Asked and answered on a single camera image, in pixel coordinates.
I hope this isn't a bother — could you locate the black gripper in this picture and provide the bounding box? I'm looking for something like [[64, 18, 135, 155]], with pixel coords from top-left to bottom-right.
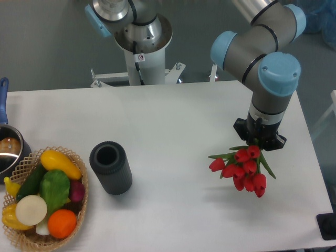
[[233, 117, 287, 151]]

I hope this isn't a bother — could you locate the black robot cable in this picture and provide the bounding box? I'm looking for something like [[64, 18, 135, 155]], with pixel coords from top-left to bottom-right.
[[132, 41, 145, 86]]

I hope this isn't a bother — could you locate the white frame at right edge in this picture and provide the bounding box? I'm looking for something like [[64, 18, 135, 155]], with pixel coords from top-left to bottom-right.
[[310, 90, 335, 141]]

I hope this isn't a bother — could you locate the white round radish slice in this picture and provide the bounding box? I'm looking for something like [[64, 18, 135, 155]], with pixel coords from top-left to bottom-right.
[[15, 195, 47, 226]]

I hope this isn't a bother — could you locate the blue plastic bag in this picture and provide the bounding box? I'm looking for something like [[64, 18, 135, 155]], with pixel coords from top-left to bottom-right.
[[298, 1, 335, 50]]

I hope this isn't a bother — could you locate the yellow bell pepper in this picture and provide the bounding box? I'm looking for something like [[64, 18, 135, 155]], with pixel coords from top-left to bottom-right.
[[2, 204, 34, 230]]

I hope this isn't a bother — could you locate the dark green cucumber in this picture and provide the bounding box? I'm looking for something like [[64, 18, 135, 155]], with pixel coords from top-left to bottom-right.
[[16, 163, 47, 201]]

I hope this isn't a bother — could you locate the green lettuce leaf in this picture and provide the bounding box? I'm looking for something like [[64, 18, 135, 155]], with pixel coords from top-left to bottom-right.
[[39, 170, 70, 217]]

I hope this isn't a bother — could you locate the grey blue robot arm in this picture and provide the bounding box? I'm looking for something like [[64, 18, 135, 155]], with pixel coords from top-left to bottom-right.
[[85, 1, 306, 151]]

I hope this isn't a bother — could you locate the purple red onion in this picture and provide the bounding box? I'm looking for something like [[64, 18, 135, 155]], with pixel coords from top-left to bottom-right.
[[69, 181, 86, 202]]

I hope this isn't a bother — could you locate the red tulip bouquet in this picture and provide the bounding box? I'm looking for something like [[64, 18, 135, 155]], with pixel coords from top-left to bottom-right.
[[209, 145, 276, 198]]

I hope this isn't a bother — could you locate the woven wicker basket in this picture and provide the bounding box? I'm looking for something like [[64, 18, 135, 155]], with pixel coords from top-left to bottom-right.
[[1, 146, 88, 251]]

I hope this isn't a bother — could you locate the yellow squash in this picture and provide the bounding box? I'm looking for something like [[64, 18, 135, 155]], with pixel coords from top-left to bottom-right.
[[40, 150, 82, 180]]

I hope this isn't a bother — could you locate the blue handled saucepan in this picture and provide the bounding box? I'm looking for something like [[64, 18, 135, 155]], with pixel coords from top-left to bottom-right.
[[1, 77, 31, 185]]

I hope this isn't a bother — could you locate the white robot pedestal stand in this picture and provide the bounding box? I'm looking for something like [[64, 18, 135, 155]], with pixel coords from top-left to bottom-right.
[[91, 14, 186, 87]]

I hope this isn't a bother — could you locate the orange fruit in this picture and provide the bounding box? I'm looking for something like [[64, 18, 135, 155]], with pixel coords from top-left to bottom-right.
[[47, 209, 77, 239]]

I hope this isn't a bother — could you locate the black device at table edge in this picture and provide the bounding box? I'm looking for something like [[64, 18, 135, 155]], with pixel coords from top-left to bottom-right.
[[316, 213, 335, 240]]

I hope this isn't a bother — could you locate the dark grey ribbed vase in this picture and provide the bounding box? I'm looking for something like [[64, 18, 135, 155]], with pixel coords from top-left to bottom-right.
[[89, 141, 133, 195]]

